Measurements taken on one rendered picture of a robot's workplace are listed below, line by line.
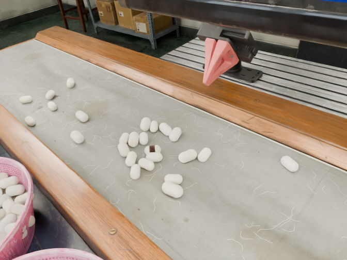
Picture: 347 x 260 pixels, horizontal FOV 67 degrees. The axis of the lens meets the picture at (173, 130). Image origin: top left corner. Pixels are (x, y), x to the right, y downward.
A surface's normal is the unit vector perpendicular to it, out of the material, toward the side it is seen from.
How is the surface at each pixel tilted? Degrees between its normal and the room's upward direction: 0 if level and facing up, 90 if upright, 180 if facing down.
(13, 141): 0
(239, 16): 90
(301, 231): 0
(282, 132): 45
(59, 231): 0
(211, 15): 90
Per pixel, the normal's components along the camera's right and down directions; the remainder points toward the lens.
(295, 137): -0.55, -0.18
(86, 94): -0.09, -0.77
